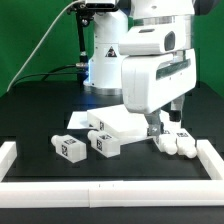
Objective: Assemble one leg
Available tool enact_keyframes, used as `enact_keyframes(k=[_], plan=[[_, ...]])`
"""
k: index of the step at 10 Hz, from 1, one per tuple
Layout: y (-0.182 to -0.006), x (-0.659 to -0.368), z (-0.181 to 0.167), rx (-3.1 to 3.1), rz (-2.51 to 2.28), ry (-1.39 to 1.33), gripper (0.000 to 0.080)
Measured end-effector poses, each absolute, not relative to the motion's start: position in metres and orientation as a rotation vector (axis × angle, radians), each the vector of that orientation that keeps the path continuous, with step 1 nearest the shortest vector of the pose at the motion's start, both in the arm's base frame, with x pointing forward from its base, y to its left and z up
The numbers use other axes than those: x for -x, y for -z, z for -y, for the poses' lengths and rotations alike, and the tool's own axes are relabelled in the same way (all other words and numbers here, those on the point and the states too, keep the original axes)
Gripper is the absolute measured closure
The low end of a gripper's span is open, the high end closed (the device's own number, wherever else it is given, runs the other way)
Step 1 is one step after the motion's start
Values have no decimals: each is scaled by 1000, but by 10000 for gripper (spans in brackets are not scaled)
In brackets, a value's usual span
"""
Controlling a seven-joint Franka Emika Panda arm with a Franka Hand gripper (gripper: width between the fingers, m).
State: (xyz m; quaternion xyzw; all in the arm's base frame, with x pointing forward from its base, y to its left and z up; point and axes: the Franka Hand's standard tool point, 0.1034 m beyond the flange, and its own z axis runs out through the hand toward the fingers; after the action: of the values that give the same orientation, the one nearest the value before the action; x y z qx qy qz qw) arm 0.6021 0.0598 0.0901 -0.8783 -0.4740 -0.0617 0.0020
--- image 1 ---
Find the black cable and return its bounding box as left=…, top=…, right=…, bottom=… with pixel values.
left=11, top=63, right=89, bottom=86

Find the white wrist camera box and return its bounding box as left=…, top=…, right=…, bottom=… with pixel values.
left=118, top=27, right=176, bottom=56

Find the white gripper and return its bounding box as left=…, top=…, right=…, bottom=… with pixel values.
left=121, top=49, right=196, bottom=136

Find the white square tabletop part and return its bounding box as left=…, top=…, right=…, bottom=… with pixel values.
left=87, top=104, right=150, bottom=144

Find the grey cable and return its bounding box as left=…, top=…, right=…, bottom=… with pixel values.
left=6, top=0, right=86, bottom=93

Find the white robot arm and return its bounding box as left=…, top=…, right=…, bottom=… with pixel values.
left=84, top=0, right=221, bottom=136

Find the white U-shaped fence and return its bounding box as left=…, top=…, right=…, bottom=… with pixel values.
left=0, top=140, right=224, bottom=208

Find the white tag sheet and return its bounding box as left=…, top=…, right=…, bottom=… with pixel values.
left=67, top=111, right=92, bottom=130

